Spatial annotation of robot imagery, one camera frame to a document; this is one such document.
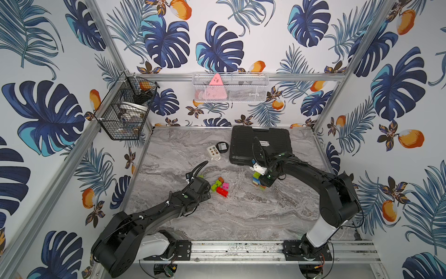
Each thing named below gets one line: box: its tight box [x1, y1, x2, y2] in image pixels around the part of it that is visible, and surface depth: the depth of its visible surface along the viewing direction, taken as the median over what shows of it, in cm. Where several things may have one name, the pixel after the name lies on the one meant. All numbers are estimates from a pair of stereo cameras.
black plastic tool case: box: [229, 125, 293, 166], surface depth 108 cm
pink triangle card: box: [202, 73, 228, 100], surface depth 92 cm
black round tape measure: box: [216, 141, 229, 154], surface depth 112 cm
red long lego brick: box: [216, 186, 229, 198], surface depth 93 cm
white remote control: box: [206, 144, 222, 161], surface depth 106 cm
